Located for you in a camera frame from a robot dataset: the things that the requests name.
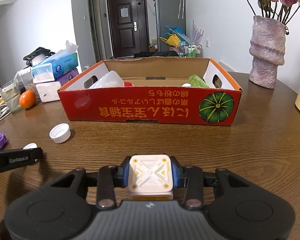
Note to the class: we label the pink textured vase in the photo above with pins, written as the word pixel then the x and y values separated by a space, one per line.
pixel 267 47

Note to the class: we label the dark brown door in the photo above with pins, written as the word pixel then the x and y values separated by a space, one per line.
pixel 128 21

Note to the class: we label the wire storage rack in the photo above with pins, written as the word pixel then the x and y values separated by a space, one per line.
pixel 190 50

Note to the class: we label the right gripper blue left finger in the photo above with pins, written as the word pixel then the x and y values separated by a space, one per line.
pixel 123 172

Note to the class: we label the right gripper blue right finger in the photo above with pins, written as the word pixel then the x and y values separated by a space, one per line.
pixel 177 173

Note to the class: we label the red cardboard box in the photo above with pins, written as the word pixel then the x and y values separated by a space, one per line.
pixel 156 89

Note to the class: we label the clear container with nuts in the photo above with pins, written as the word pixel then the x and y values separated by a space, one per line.
pixel 26 78

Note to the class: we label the grey refrigerator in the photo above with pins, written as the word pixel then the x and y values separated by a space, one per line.
pixel 169 14

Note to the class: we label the white plastic bag in box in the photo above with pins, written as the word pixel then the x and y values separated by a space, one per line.
pixel 109 80

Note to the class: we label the purple tissue pack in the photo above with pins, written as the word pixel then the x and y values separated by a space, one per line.
pixel 48 91

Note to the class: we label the black bag on chair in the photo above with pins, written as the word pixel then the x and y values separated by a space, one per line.
pixel 156 54

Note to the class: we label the orange fruit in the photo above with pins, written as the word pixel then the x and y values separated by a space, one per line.
pixel 27 99

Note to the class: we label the blue tissue pack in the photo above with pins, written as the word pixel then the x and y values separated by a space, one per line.
pixel 56 65

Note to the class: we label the clear drinking glass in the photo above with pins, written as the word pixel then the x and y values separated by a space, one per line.
pixel 10 94

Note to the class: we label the green plastic bottle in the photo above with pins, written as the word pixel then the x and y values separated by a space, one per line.
pixel 197 81

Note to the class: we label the white bottle cap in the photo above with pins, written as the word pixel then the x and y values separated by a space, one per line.
pixel 60 133
pixel 30 146

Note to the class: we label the yellow and blue bags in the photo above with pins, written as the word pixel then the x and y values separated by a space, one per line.
pixel 174 36

